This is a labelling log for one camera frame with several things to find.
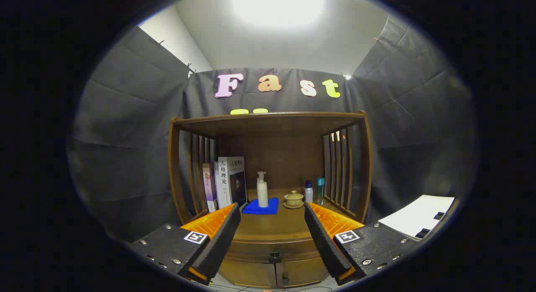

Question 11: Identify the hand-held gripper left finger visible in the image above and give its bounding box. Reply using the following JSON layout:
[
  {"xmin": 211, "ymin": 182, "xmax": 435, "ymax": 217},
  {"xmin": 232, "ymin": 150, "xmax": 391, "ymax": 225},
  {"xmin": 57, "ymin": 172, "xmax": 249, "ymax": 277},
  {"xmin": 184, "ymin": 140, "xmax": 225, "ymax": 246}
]
[{"xmin": 126, "ymin": 202, "xmax": 242, "ymax": 285}]

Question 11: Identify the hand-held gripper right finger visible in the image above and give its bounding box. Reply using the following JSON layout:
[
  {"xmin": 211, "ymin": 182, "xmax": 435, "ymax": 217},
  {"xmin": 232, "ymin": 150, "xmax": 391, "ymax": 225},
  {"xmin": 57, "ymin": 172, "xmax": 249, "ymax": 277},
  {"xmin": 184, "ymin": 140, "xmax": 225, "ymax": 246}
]
[{"xmin": 304, "ymin": 201, "xmax": 421, "ymax": 285}]

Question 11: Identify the wooden drawer with black knob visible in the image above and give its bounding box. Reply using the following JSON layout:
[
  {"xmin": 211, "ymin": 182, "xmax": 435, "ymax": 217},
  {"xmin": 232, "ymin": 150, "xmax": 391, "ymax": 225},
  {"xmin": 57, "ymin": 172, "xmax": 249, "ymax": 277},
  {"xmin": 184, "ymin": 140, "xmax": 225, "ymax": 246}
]
[{"xmin": 224, "ymin": 237, "xmax": 324, "ymax": 264}]

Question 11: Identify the wooden countertop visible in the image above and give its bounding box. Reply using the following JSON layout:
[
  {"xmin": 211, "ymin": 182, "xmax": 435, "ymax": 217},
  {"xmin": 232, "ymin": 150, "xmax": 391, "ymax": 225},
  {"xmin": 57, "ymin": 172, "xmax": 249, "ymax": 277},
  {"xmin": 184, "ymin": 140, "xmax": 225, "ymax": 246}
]
[{"xmin": 186, "ymin": 187, "xmax": 361, "ymax": 242}]

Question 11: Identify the white drawer unit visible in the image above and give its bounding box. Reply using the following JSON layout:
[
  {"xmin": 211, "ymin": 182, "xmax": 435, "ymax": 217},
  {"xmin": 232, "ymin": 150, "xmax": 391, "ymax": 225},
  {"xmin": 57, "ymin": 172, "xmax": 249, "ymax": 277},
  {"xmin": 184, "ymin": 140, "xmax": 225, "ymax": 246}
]
[{"xmin": 377, "ymin": 194, "xmax": 456, "ymax": 241}]

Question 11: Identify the brown wooden cabinet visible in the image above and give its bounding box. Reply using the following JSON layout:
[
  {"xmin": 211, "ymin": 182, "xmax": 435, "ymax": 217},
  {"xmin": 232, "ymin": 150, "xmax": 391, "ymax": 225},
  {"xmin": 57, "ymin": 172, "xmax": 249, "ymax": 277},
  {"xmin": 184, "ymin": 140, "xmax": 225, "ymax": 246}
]
[{"xmin": 167, "ymin": 111, "xmax": 373, "ymax": 289}]

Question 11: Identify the folded blue cloth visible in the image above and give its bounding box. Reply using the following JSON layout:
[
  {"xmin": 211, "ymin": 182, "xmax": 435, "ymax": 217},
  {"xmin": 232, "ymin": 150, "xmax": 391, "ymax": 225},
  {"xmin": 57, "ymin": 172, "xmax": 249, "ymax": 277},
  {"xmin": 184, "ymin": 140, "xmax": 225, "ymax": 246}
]
[{"xmin": 242, "ymin": 197, "xmax": 279, "ymax": 215}]

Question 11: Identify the beige lidded teacup with saucer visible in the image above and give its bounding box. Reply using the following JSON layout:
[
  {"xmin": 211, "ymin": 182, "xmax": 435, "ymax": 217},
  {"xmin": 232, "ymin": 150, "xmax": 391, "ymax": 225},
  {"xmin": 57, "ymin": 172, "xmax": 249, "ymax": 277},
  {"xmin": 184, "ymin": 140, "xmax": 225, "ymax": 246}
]
[{"xmin": 283, "ymin": 190, "xmax": 305, "ymax": 209}]

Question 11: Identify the thin purple book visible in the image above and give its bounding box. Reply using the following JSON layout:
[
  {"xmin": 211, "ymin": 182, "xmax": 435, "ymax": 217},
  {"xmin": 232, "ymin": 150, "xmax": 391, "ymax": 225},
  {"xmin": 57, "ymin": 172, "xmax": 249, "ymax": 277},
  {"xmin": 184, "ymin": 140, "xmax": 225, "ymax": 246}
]
[{"xmin": 203, "ymin": 163, "xmax": 218, "ymax": 213}]

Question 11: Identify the white pump bottle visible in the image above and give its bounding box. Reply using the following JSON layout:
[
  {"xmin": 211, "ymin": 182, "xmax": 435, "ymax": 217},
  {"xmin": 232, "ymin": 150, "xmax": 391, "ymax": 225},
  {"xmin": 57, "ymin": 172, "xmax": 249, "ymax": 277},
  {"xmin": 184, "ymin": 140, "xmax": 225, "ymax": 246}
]
[{"xmin": 256, "ymin": 171, "xmax": 269, "ymax": 208}]

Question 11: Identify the large white and black book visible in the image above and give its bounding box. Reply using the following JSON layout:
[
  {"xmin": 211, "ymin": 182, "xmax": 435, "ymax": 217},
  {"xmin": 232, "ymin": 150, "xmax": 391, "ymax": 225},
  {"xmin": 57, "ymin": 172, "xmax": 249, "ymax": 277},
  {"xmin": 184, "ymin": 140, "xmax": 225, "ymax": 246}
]
[{"xmin": 214, "ymin": 156, "xmax": 248, "ymax": 209}]

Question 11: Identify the black backdrop cloth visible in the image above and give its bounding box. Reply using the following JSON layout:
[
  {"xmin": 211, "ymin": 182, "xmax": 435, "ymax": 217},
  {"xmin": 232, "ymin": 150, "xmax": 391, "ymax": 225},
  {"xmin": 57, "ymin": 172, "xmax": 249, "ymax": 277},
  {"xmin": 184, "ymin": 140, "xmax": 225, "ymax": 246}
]
[{"xmin": 67, "ymin": 13, "xmax": 478, "ymax": 242}]

